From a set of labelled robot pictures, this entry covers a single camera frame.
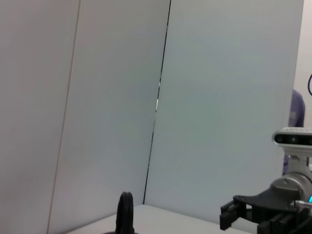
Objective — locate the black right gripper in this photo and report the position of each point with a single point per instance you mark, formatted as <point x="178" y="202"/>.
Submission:
<point x="273" y="202"/>

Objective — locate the black round teapot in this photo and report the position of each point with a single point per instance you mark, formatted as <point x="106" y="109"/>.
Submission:
<point x="125" y="214"/>

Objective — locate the person in purple clothing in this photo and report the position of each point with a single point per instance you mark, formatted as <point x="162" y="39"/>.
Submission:
<point x="297" y="109"/>

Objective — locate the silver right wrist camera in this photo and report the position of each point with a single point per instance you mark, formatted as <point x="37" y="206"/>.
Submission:
<point x="292" y="140"/>

